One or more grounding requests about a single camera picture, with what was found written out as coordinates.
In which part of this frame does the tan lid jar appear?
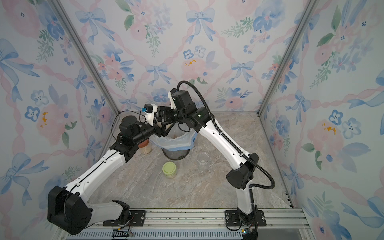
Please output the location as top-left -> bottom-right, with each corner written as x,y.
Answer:
161,122 -> 176,136

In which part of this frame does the green lid jar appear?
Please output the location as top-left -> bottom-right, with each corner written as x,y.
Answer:
162,162 -> 177,179

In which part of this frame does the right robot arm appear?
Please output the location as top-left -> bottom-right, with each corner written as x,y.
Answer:
153,89 -> 258,226

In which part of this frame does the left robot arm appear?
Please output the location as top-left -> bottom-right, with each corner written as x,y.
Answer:
47,116 -> 170,235

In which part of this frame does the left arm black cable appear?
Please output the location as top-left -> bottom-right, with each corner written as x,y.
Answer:
110,110 -> 148,142

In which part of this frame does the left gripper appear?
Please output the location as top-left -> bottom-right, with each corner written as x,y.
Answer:
134,120 -> 176,146

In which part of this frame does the aluminium front rail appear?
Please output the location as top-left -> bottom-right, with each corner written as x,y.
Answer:
55,209 -> 315,240

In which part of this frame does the left red lid jar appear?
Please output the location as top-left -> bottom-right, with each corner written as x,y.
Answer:
139,140 -> 152,155

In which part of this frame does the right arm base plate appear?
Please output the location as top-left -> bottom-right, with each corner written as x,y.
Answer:
224,210 -> 267,227

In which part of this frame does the glass jar with rice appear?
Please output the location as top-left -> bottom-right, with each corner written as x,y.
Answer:
197,152 -> 211,167

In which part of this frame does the white trash bag liner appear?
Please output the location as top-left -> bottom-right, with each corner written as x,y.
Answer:
150,123 -> 198,151

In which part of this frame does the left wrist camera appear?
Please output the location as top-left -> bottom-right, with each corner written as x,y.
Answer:
142,104 -> 158,126

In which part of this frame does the black mesh trash bin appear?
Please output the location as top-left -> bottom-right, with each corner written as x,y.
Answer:
162,149 -> 190,161

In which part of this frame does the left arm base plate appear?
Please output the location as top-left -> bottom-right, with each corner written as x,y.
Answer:
103,210 -> 147,227

